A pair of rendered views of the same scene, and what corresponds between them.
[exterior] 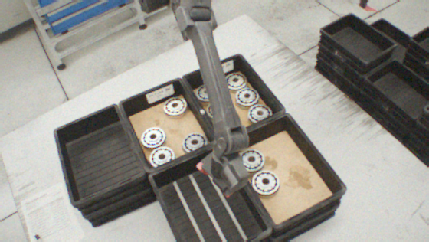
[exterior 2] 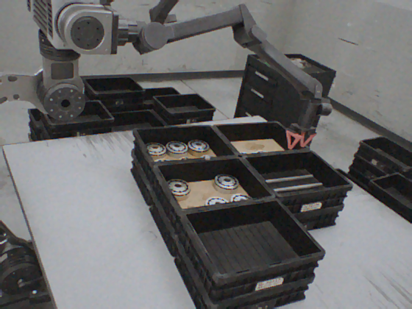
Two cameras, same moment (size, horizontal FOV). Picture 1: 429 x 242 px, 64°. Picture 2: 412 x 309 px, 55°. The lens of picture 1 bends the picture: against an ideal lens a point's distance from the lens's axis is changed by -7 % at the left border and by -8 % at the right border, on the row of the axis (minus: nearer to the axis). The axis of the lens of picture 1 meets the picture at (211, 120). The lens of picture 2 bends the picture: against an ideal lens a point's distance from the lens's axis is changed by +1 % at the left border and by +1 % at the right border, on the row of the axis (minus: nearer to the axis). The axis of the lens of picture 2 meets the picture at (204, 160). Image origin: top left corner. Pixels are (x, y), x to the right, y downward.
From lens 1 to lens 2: 1.92 m
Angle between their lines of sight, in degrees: 73
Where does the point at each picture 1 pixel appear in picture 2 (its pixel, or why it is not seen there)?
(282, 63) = (108, 143)
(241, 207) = (282, 174)
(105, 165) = (248, 253)
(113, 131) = not seen: hidden behind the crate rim
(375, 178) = not seen: hidden behind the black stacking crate
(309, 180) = (257, 144)
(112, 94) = (89, 280)
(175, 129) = (201, 196)
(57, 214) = not seen: outside the picture
